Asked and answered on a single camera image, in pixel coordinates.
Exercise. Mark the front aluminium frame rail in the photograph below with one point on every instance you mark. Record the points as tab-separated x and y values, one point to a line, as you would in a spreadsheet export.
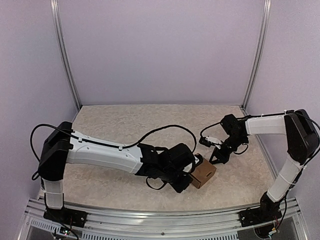
103	223

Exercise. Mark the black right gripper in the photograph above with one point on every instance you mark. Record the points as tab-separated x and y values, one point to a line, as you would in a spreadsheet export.
222	157

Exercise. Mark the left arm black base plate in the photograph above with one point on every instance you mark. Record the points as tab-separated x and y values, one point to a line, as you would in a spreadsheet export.
66	216

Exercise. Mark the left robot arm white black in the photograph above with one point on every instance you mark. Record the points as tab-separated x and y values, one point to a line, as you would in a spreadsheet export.
64	145

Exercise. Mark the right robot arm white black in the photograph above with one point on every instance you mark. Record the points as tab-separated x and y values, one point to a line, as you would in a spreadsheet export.
291	139

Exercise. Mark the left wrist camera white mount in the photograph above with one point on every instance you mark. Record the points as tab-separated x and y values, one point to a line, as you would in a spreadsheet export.
198	159

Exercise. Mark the right aluminium frame post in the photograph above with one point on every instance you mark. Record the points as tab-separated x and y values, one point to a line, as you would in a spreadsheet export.
258	53

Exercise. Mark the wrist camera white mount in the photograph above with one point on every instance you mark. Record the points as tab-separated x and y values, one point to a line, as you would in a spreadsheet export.
198	159
209	141

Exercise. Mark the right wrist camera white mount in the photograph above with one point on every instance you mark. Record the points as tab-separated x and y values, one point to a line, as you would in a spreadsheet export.
209	141

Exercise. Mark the aluminium frame post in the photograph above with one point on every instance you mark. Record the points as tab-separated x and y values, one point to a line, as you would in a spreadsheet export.
54	4
258	53

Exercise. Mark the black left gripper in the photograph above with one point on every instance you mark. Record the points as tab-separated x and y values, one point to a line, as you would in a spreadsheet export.
180	187

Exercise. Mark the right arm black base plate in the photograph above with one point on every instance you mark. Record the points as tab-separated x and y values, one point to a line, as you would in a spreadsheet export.
254	216

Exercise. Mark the left aluminium frame post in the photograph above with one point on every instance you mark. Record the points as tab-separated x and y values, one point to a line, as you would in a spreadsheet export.
54	4

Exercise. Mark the brown cardboard box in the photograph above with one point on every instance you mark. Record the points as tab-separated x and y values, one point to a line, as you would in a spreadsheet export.
203	173

